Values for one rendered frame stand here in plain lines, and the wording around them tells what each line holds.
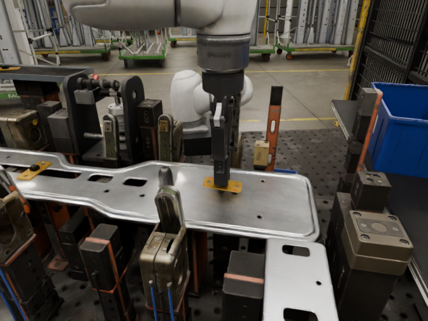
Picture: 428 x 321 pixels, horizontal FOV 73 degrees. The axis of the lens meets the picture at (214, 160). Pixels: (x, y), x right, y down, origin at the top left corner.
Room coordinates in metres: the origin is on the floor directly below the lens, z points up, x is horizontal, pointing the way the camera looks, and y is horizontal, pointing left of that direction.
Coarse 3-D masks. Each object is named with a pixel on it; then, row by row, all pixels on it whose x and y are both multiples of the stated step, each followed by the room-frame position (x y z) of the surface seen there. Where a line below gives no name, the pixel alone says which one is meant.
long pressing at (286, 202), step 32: (0, 160) 0.67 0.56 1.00; (32, 160) 0.67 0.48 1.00; (64, 160) 0.66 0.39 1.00; (160, 160) 0.66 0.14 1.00; (32, 192) 0.53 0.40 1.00; (64, 192) 0.52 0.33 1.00; (96, 192) 0.52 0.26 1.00; (128, 192) 0.52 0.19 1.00; (192, 192) 0.52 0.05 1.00; (224, 192) 0.52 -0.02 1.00; (256, 192) 0.52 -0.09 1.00; (288, 192) 0.52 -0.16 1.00; (192, 224) 0.42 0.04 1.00; (224, 224) 0.42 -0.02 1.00; (256, 224) 0.42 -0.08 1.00; (288, 224) 0.42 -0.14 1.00
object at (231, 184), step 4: (208, 176) 0.55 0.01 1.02; (204, 180) 0.54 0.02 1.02; (208, 180) 0.54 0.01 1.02; (212, 180) 0.54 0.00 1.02; (228, 180) 0.54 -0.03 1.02; (204, 184) 0.52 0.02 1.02; (208, 184) 0.52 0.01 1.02; (212, 184) 0.52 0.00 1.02; (228, 184) 0.53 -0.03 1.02; (232, 184) 0.53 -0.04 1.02; (236, 184) 0.53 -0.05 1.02; (240, 184) 0.53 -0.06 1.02; (212, 188) 0.51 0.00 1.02; (216, 188) 0.51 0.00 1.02; (220, 188) 0.51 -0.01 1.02; (224, 188) 0.51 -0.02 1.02; (228, 188) 0.51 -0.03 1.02; (232, 188) 0.51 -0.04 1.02; (236, 188) 0.51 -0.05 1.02; (240, 188) 0.51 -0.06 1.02
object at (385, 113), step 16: (384, 96) 0.83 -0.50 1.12; (400, 96) 0.82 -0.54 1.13; (416, 96) 0.81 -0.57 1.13; (384, 112) 0.62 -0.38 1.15; (400, 112) 0.82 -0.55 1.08; (416, 112) 0.80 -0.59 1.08; (384, 128) 0.59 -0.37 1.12; (400, 128) 0.56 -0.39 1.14; (416, 128) 0.55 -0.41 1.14; (384, 144) 0.57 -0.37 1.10; (400, 144) 0.56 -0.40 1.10; (416, 144) 0.55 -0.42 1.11; (384, 160) 0.56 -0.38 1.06; (400, 160) 0.55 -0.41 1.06; (416, 160) 0.54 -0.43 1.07; (416, 176) 0.54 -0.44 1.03
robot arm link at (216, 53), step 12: (204, 36) 0.49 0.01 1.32; (216, 36) 0.48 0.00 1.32; (228, 36) 0.48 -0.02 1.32; (240, 36) 0.49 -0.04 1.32; (204, 48) 0.49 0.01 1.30; (216, 48) 0.48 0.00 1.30; (228, 48) 0.48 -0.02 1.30; (240, 48) 0.49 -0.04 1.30; (204, 60) 0.50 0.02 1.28; (216, 60) 0.49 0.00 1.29; (228, 60) 0.48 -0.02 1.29; (240, 60) 0.49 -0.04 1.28; (216, 72) 0.50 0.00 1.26; (228, 72) 0.50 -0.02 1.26
